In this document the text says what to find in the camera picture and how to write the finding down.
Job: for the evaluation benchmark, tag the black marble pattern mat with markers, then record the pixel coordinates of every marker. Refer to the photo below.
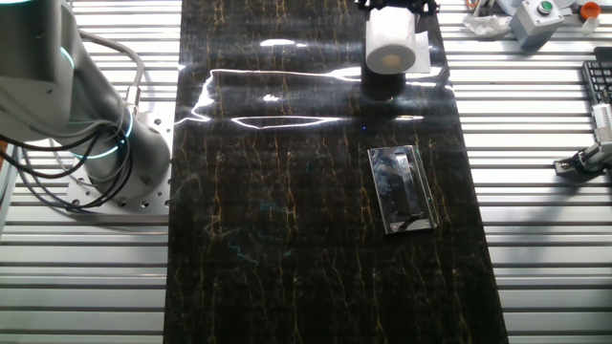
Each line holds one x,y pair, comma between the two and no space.
287,239

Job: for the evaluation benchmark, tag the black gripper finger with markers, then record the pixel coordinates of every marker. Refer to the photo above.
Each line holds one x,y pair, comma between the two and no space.
368,4
425,6

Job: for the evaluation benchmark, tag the orange capped small bottle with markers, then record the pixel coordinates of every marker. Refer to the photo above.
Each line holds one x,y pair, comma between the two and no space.
590,12

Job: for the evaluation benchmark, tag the silver ribbed camera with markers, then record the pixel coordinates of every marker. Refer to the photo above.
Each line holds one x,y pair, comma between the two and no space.
603,122

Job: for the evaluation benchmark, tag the small camera on clamp mount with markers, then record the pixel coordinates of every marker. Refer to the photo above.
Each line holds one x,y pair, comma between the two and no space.
581,162

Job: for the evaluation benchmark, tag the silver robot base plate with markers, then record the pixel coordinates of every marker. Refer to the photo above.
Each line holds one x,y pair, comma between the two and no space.
153,124

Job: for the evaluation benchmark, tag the grey box with green button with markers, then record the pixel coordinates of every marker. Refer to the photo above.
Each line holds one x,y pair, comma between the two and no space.
535,24

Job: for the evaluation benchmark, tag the white toilet paper roll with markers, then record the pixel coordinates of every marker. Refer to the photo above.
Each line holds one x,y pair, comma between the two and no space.
389,38

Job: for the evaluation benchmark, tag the white crumpled plastic bag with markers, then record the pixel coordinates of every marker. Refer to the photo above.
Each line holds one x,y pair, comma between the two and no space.
485,25

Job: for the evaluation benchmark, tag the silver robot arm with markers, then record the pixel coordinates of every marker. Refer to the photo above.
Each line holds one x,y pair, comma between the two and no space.
48,95

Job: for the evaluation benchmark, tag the black keyboard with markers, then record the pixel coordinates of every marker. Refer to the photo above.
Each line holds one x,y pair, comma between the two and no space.
600,76

